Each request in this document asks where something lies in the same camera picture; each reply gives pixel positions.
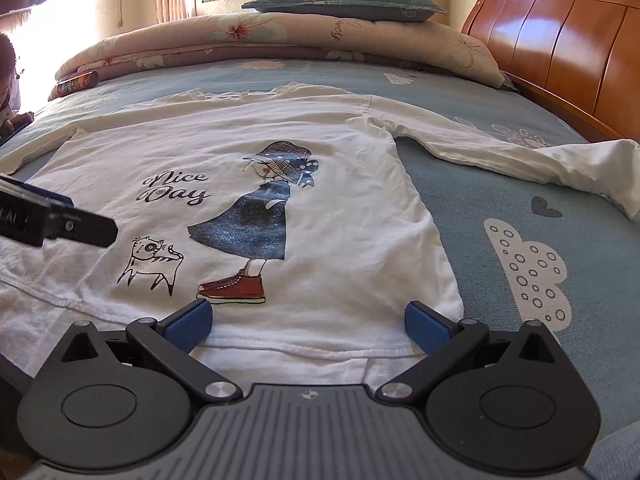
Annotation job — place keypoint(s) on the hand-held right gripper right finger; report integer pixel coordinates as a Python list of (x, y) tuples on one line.
[(425, 330)]

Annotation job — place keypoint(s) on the wooden bed headboard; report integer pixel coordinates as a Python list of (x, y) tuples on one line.
[(565, 35)]

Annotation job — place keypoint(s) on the white printed long-sleeve shirt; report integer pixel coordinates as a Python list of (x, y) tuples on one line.
[(325, 160)]

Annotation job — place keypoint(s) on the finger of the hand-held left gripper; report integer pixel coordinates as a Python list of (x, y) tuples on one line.
[(45, 196), (85, 227)]

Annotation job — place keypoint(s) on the small teal cushion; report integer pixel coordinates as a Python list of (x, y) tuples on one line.
[(510, 82)]

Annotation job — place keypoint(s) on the pink floral folded quilt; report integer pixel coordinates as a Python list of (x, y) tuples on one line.
[(300, 40)]

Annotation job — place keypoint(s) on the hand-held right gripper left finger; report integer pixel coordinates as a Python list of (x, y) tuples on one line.
[(187, 326)]

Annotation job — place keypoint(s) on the red chips can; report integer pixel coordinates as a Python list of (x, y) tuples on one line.
[(77, 84)]

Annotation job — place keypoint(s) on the green floral pillow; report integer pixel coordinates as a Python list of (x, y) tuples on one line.
[(350, 0)]

